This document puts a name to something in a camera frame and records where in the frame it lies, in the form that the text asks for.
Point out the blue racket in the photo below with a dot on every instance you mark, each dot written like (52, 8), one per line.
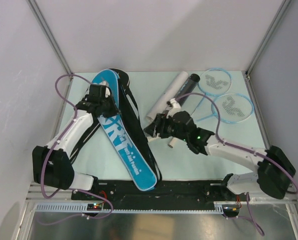
(214, 82)
(230, 108)

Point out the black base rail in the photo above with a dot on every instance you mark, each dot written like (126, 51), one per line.
(167, 195)

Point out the aluminium frame post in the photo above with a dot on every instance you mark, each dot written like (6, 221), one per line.
(274, 25)
(38, 14)

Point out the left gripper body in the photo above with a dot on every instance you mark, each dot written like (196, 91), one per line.
(109, 108)

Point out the black shuttlecock tube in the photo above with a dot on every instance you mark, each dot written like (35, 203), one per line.
(189, 85)

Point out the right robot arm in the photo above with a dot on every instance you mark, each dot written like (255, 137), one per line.
(271, 170)

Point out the right aluminium frame post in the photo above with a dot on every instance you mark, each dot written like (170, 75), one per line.
(274, 25)

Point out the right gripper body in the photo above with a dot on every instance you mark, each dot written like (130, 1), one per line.
(168, 129)

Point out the left aluminium frame post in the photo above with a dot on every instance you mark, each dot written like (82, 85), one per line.
(38, 14)

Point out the blue racket cover bag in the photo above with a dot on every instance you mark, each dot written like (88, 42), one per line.
(125, 131)

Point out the black racket cover bag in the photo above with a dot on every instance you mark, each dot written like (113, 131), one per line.
(123, 130)

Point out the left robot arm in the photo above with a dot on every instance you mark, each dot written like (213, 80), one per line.
(51, 163)

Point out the white shuttlecock tube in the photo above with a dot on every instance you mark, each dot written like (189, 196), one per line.
(167, 94)

